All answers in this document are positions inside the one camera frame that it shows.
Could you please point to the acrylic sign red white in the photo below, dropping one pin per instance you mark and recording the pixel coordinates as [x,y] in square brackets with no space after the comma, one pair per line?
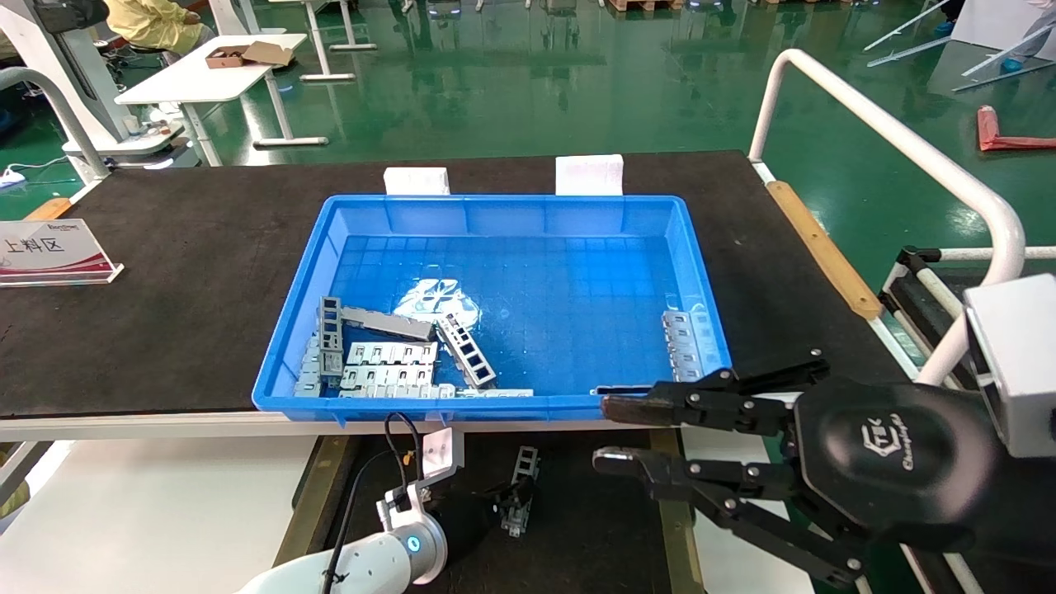
[49,252]

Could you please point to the grey curved handrail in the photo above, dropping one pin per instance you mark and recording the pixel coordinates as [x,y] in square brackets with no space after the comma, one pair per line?
[62,107]

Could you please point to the open cardboard box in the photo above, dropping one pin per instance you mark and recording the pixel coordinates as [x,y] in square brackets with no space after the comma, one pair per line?
[247,56]

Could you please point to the person in yellow coat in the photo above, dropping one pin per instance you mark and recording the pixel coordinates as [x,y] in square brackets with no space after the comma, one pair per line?
[153,21]

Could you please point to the white tubular railing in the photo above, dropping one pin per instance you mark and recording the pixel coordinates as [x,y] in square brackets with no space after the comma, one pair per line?
[899,132]

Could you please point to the white machine stand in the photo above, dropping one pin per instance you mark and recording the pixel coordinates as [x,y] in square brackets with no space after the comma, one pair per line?
[66,74]

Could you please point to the grey slotted metal part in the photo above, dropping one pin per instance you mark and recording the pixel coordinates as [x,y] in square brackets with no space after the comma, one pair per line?
[683,346]

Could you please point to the grey metal bracket rectangular holes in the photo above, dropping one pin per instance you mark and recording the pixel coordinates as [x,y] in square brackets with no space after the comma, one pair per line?
[466,351]

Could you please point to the black frame trolley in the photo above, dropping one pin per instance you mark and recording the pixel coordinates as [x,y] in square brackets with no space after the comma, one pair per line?
[916,297]

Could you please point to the small white foam block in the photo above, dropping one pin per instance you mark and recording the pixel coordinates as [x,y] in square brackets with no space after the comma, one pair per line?
[417,181]

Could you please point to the white metal bars on floor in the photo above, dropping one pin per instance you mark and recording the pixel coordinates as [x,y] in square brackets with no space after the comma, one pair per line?
[912,52]

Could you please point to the red floor object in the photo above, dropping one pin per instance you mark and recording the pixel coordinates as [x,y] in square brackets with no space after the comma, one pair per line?
[990,132]

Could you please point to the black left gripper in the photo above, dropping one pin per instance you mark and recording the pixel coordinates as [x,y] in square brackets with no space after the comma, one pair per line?
[474,524]

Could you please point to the light grey comb metal part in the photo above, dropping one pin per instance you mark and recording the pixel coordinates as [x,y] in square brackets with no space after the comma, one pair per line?
[388,377]
[392,353]

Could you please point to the grey metal part square holes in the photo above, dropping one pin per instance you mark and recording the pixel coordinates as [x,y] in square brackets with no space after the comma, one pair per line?
[525,470]

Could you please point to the large white foam block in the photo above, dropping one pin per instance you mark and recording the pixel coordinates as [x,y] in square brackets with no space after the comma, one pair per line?
[589,175]

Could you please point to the flat grey plates pile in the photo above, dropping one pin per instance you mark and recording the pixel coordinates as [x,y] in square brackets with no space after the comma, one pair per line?
[462,393]

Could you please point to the white table leg frame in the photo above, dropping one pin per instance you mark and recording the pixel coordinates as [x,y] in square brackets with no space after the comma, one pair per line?
[326,49]

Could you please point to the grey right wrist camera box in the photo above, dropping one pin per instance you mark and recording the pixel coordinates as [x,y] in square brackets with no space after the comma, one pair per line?
[1015,363]

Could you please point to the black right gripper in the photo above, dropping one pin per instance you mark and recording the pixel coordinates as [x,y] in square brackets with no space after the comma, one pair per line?
[891,462]

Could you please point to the white work table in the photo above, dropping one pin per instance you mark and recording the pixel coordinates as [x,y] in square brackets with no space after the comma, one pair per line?
[198,82]

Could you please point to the grey notched metal part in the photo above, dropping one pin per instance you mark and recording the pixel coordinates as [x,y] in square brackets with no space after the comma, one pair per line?
[309,371]

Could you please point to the long wooden edge strip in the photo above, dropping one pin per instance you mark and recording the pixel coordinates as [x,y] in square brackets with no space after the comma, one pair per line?
[821,247]

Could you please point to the short wooden edge strip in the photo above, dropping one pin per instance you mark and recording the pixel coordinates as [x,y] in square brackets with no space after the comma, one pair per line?
[49,209]

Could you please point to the blue plastic bin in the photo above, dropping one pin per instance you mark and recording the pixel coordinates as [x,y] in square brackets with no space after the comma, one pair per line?
[528,219]

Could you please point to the flat grey metal bar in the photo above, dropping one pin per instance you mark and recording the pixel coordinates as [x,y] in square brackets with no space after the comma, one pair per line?
[388,323]

